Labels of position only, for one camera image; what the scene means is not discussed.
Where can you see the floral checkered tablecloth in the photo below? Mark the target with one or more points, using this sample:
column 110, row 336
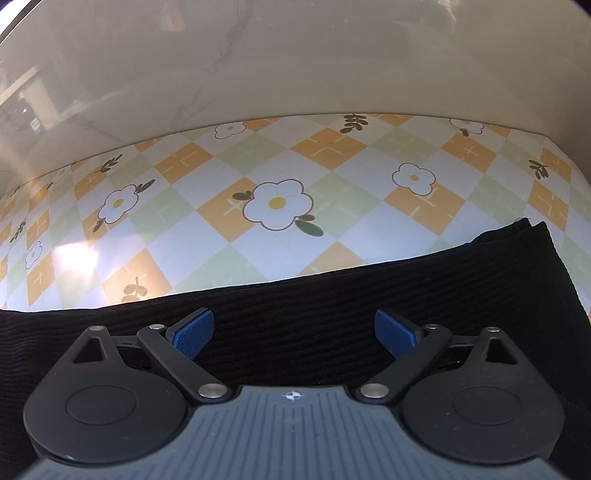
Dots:
column 351, row 194

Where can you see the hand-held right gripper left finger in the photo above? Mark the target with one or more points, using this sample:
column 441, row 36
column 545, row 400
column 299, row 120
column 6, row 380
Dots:
column 194, row 332

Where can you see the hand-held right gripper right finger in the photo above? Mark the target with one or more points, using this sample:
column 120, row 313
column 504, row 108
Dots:
column 396, row 333

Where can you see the black ribbed pants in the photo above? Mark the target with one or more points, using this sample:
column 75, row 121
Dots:
column 300, row 318

